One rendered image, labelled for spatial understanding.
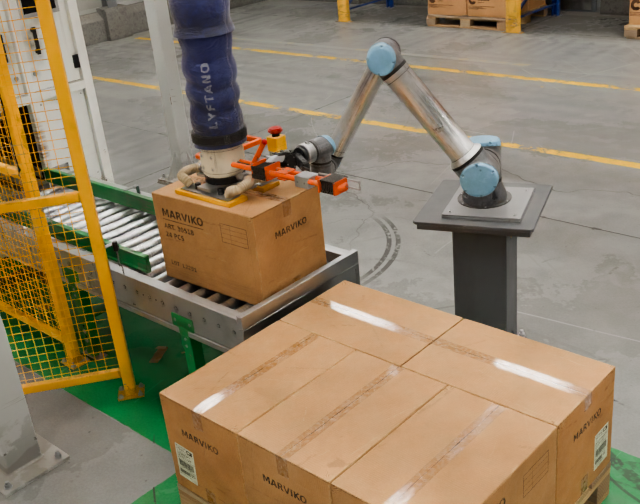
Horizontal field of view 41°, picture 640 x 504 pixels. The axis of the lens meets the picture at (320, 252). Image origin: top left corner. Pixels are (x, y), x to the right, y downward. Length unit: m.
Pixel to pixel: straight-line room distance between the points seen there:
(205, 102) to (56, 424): 1.61
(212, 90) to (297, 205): 0.56
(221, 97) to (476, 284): 1.37
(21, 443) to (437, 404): 1.78
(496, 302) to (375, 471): 1.46
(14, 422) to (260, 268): 1.18
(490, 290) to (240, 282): 1.10
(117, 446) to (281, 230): 1.17
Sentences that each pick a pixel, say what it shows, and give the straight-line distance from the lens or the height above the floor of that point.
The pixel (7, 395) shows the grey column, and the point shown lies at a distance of 3.66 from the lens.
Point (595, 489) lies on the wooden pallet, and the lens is 3.24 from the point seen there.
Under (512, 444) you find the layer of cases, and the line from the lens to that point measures 2.66.
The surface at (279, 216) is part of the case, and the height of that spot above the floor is 0.90.
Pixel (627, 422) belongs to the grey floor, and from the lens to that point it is 3.71.
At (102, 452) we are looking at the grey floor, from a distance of 3.79.
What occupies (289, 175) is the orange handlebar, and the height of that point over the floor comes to 1.09.
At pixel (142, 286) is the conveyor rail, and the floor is 0.57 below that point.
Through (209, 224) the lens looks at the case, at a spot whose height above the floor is 0.87.
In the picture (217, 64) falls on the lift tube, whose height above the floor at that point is 1.49.
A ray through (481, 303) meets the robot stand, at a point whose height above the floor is 0.32.
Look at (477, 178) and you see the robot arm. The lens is 3.44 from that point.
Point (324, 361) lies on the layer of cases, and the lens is 3.07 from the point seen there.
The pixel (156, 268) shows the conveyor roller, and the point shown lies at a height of 0.55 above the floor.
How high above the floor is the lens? 2.18
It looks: 25 degrees down
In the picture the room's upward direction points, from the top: 6 degrees counter-clockwise
